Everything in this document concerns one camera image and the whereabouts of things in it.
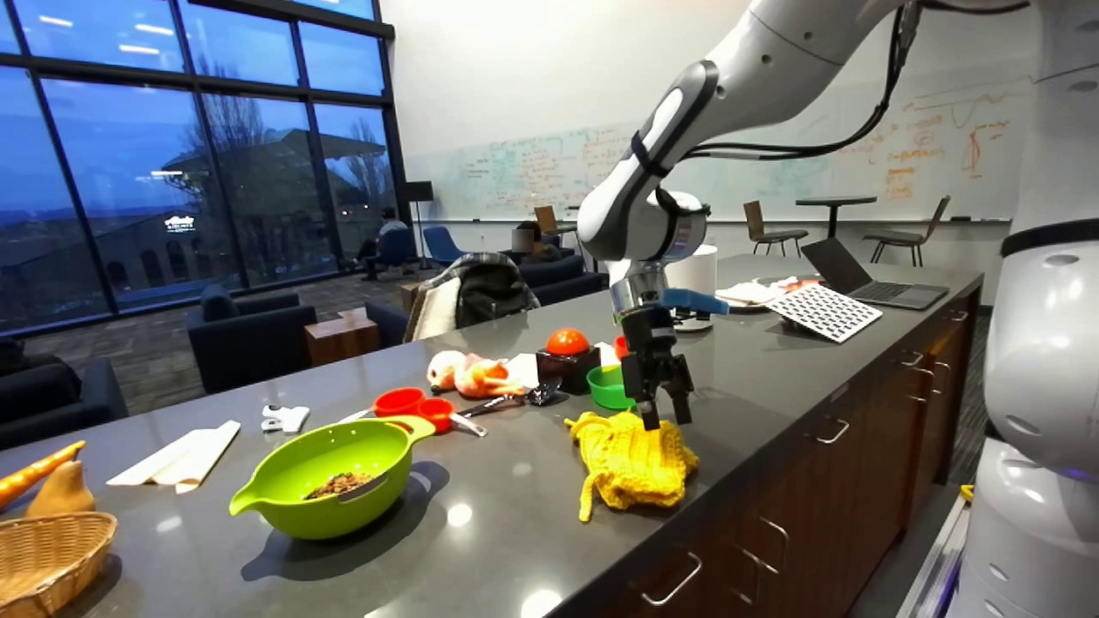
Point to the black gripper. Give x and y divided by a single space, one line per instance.
649 367

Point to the yellow knitted cloth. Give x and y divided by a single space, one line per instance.
630 466

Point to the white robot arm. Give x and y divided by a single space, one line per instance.
1030 545

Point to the small green bowl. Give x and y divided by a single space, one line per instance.
610 388

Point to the red measuring cup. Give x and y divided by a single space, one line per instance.
445 416
621 347

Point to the black box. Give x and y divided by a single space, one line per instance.
563 371

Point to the orange ball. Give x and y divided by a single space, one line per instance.
567 340

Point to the white paper towel roll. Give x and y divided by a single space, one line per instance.
696 274

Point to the white keyboard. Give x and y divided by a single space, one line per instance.
827 314

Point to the dark backpack on chair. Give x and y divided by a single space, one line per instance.
463 295

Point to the plush toy white orange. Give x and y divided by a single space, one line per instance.
475 376

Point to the grey laptop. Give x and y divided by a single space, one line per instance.
846 276

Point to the lime green mixing bowl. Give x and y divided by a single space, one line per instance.
335 480

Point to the folded white paper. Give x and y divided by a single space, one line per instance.
183 466

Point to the wicker basket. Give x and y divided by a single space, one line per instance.
48 560

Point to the wooden cabinet with handles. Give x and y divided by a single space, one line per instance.
809 522

